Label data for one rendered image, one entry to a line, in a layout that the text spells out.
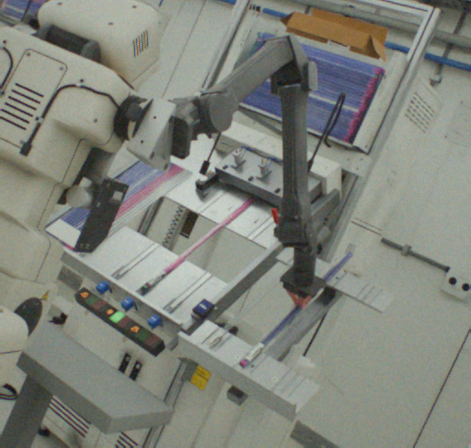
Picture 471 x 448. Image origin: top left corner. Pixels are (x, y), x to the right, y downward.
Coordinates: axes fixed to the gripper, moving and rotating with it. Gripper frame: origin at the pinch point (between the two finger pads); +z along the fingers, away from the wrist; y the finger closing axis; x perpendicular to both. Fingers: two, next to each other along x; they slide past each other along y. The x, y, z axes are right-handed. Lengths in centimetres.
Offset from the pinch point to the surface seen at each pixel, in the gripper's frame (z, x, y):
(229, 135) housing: -2, -51, 63
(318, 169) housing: -4, -50, 27
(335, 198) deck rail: 4, -50, 20
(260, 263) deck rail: 6.8, -12.6, 22.0
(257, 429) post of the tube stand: 25.1, 23.1, -3.4
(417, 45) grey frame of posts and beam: -34, -90, 18
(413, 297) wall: 123, -144, 20
